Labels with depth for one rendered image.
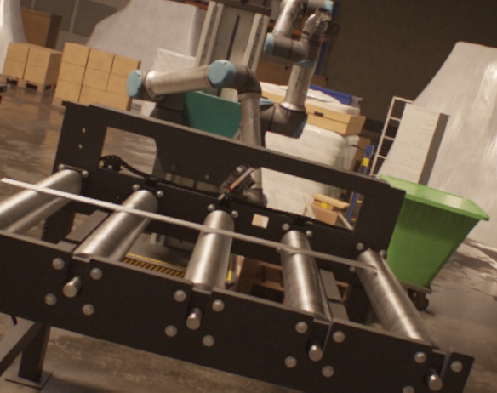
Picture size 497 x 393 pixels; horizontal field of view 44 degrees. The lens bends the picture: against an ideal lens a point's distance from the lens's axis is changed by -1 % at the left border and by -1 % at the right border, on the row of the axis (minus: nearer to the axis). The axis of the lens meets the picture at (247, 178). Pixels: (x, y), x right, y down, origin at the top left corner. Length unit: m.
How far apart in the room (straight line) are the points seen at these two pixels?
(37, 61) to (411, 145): 7.94
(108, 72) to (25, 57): 2.18
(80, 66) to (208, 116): 7.19
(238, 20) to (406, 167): 2.84
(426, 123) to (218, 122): 2.81
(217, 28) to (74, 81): 7.21
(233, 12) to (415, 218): 2.08
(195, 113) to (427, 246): 2.15
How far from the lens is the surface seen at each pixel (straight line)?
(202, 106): 3.44
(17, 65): 12.15
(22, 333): 2.39
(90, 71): 10.48
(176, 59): 10.41
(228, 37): 3.51
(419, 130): 5.84
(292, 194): 5.63
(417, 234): 4.71
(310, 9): 3.19
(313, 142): 5.54
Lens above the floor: 1.46
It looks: 10 degrees down
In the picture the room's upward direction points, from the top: 15 degrees clockwise
